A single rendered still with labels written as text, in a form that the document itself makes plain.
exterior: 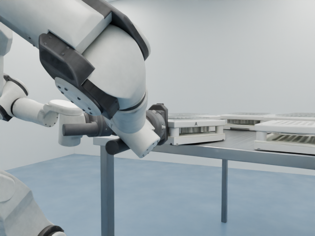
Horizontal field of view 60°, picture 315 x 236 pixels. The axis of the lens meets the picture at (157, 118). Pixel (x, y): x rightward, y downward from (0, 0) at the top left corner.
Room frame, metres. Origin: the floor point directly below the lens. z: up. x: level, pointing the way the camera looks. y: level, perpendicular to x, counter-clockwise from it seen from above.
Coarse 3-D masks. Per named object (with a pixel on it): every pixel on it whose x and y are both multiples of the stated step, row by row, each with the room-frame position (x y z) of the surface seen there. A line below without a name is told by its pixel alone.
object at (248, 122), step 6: (228, 114) 1.40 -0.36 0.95; (234, 114) 1.38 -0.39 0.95; (240, 114) 1.36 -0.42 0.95; (246, 114) 1.36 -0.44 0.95; (252, 114) 1.32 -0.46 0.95; (258, 114) 1.30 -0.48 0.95; (264, 114) 1.36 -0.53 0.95; (228, 120) 1.40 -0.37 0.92; (234, 120) 1.38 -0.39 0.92; (240, 120) 1.36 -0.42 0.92; (246, 120) 1.36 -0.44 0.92; (252, 120) 1.32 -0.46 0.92; (258, 120) 1.30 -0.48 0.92
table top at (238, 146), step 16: (96, 144) 1.07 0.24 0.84; (192, 144) 0.86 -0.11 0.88; (208, 144) 0.86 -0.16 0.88; (224, 144) 0.86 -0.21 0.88; (240, 144) 0.86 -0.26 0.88; (240, 160) 0.76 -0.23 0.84; (256, 160) 0.74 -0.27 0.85; (272, 160) 0.72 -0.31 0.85; (288, 160) 0.70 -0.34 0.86; (304, 160) 0.68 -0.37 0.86
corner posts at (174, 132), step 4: (172, 128) 0.81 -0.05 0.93; (176, 128) 0.81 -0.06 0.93; (216, 128) 0.95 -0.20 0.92; (220, 128) 0.94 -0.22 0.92; (172, 132) 0.81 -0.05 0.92; (176, 132) 0.81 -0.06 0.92; (216, 132) 0.95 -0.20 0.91; (220, 132) 0.94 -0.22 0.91; (172, 136) 0.81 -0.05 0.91; (176, 136) 0.81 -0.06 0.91
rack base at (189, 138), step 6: (210, 132) 0.98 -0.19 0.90; (168, 138) 0.82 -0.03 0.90; (174, 138) 0.80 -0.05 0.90; (180, 138) 0.81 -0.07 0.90; (186, 138) 0.83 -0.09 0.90; (192, 138) 0.84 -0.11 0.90; (198, 138) 0.86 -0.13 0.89; (204, 138) 0.88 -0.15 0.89; (210, 138) 0.90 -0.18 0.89; (216, 138) 0.92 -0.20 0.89; (222, 138) 0.94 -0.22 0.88; (174, 144) 0.80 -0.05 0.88
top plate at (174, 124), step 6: (168, 120) 0.84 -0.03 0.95; (174, 120) 0.85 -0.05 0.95; (180, 120) 0.86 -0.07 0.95; (186, 120) 0.86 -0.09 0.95; (192, 120) 0.87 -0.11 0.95; (198, 120) 0.88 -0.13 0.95; (204, 120) 0.89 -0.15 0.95; (210, 120) 0.90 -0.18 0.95; (216, 120) 0.92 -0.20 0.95; (222, 120) 0.94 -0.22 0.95; (168, 126) 0.82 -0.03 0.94; (174, 126) 0.80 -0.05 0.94; (180, 126) 0.81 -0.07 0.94; (186, 126) 0.83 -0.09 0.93; (192, 126) 0.84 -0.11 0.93; (198, 126) 0.86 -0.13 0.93; (204, 126) 0.89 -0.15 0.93
